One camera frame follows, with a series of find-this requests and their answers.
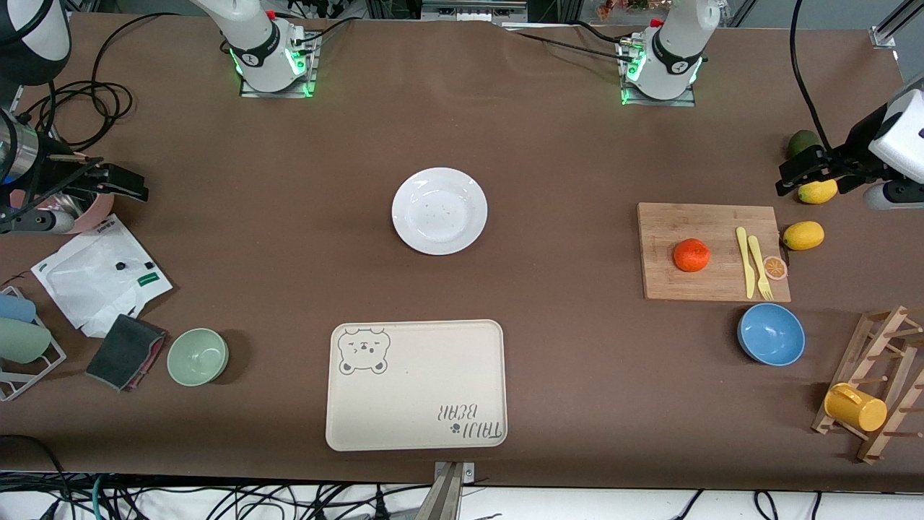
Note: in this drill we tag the yellow plastic fork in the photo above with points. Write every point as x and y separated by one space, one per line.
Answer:
758 260

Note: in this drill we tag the wooden cup rack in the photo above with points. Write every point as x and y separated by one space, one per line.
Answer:
895 404

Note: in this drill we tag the cream bear print tray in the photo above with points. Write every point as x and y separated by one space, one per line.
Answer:
419 390

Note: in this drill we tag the aluminium frame profile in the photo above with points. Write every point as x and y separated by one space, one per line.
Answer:
891 25

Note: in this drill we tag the toy orange slice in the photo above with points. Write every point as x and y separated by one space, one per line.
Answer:
775 268

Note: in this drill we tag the blue bowl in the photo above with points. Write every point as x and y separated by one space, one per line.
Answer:
771 334

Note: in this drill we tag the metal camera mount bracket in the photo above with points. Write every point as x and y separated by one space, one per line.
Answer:
449 491

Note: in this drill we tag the wooden cutting board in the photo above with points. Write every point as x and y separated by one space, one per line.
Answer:
678 224

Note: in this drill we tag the pink bowl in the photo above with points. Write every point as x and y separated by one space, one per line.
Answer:
97 213

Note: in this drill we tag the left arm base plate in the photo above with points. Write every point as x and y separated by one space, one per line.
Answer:
678 102

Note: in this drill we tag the yellow lemon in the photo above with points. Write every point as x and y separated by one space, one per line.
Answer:
819 192
803 235

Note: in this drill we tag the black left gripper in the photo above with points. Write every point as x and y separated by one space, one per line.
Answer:
856 146

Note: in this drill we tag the pale green cup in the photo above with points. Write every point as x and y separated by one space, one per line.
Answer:
22 341

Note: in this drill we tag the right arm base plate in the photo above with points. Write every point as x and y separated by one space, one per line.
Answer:
278 94

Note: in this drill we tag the white plastic bag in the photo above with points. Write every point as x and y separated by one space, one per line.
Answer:
86 282

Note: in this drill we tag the dark green avocado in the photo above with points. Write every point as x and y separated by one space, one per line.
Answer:
801 141

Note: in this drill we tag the grey metal box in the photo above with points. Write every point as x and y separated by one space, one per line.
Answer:
473 10

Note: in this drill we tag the pale blue cup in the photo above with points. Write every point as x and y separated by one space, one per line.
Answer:
16 309

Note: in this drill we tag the white round plate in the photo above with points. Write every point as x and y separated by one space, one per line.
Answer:
439 211

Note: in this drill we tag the yellow plastic knife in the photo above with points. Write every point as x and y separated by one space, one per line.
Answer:
744 260

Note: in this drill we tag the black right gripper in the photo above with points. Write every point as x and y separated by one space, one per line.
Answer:
52 175

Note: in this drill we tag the yellow cup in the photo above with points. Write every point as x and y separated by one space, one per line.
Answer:
855 408

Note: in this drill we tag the dark grey pink-edged cloth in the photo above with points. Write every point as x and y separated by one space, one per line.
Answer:
123 350

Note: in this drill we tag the pale green bowl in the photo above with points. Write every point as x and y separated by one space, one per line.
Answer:
197 357

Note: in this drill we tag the orange fruit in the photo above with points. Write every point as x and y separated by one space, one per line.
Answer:
691 255

